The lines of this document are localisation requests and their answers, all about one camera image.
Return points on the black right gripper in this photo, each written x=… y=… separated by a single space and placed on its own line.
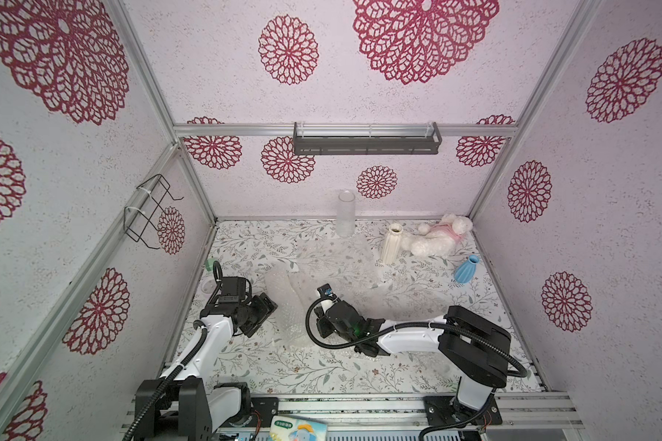
x=336 y=314

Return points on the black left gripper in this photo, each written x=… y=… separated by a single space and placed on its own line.
x=265 y=307

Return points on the white cream vase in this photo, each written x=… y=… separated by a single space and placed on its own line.
x=392 y=244

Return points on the clear glass vase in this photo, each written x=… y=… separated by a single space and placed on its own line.
x=345 y=219

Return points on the blue vase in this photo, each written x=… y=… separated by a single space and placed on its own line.
x=466 y=271

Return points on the bubble wrap sheet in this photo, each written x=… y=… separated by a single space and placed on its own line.
x=293 y=292

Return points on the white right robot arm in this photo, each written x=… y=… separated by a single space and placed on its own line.
x=477 y=347

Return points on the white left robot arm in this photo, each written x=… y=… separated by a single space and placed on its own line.
x=176 y=405

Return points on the green small box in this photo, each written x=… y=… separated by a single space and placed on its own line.
x=209 y=264

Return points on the tissue pack with cartoon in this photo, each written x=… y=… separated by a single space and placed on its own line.
x=286 y=428

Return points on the white plush dog pink shirt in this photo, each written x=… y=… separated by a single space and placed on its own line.
x=437 y=240

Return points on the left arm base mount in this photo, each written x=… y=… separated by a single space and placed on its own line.
x=258 y=413

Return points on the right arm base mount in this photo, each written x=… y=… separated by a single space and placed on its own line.
x=444 y=409

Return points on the black wire wall basket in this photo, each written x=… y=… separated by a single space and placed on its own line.
x=140 y=217

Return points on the black wall shelf rack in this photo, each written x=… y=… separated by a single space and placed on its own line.
x=366 y=143

